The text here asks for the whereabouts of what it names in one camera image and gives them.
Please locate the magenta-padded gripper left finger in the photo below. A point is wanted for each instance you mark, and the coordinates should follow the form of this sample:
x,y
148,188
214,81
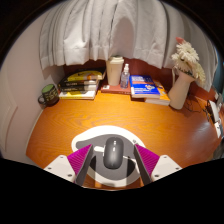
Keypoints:
x,y
60,166

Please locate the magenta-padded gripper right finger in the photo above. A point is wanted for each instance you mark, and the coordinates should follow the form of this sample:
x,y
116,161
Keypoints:
x,y
165,166

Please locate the dark grey computer mouse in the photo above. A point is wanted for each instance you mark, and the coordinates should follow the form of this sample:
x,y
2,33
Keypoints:
x,y
113,153

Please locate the white and grey mouse pad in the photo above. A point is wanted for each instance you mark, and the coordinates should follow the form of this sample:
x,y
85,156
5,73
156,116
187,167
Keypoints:
x,y
96,140

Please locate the orange book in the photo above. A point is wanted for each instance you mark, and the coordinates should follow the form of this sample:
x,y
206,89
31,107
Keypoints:
x,y
163,96

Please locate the dark green mug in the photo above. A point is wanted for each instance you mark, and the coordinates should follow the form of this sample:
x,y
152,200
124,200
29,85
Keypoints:
x,y
50,94

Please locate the white and yellow book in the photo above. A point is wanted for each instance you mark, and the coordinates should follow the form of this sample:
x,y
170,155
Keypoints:
x,y
77,95

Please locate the white laptop stand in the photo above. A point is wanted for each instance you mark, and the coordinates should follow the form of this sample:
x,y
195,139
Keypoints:
x,y
214,111

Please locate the white pitcher vase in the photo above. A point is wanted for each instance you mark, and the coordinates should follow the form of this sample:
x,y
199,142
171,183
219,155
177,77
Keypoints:
x,y
180,91

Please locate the blue book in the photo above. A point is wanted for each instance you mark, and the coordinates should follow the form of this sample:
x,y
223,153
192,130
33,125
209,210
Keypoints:
x,y
144,86

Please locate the red book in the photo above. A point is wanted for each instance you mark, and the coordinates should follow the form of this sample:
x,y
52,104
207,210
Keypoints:
x,y
113,89

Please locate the yellow and black book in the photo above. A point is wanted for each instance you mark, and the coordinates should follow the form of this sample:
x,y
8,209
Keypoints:
x,y
85,75

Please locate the clear sanitizer bottle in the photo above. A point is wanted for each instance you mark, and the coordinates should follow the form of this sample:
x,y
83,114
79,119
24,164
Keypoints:
x,y
125,79

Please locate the dark glass window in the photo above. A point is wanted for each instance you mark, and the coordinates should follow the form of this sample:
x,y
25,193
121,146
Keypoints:
x,y
219,80

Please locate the cream tumbler with lid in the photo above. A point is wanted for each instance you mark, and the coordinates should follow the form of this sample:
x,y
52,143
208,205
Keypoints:
x,y
115,71

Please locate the white flower bouquet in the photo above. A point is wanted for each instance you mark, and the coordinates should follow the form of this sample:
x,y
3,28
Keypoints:
x,y
187,58

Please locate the white pleated curtain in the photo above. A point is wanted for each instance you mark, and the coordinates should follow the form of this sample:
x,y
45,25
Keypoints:
x,y
113,30

